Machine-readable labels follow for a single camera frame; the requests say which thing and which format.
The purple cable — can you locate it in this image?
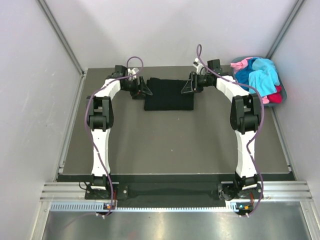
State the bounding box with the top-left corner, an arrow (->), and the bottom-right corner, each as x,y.
196,44 -> 266,217
84,56 -> 145,217

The left aluminium corner post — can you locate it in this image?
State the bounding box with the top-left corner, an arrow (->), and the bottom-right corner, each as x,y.
35,0 -> 85,76

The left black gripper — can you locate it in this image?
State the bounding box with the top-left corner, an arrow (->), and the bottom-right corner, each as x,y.
121,75 -> 152,100

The grey slotted cable duct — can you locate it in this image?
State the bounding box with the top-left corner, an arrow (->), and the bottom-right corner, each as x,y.
49,201 -> 250,213

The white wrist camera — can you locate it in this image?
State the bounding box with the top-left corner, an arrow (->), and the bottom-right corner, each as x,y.
127,67 -> 140,81
192,58 -> 206,75

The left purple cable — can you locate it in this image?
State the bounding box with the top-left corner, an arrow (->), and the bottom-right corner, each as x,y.
84,56 -> 145,217

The aluminium corner post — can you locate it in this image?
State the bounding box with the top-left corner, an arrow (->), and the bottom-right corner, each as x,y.
35,0 -> 85,76
265,0 -> 306,59

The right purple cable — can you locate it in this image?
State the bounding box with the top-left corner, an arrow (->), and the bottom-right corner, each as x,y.
196,44 -> 266,217

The right aluminium corner post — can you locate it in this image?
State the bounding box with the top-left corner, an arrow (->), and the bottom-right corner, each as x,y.
265,0 -> 306,59

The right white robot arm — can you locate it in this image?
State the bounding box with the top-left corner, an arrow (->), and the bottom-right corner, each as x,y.
181,58 -> 263,201

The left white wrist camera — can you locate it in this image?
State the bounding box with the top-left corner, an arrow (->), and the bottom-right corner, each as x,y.
127,67 -> 140,81

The black t shirt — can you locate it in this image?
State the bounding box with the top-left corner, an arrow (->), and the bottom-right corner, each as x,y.
144,77 -> 194,111

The red t shirt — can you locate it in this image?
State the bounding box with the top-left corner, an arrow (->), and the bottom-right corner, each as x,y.
267,85 -> 283,104

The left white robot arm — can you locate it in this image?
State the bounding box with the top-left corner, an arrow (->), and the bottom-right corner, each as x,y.
84,65 -> 152,200

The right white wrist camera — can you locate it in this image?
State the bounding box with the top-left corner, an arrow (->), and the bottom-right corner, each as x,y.
192,58 -> 206,75

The light cyan t shirt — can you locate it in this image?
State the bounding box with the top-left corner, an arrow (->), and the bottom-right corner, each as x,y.
248,58 -> 280,97

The pink t shirt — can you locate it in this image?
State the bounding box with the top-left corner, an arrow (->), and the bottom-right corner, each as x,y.
230,57 -> 253,74

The blue-grey laundry basket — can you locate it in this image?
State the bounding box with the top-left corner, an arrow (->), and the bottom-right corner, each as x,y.
230,56 -> 287,108

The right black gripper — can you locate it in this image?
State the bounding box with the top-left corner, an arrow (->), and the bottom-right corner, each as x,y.
181,72 -> 211,95

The dark blue t shirt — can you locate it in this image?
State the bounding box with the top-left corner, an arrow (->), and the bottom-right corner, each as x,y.
235,57 -> 257,91

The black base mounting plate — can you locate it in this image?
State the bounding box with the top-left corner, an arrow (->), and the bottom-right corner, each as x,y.
84,182 -> 263,203

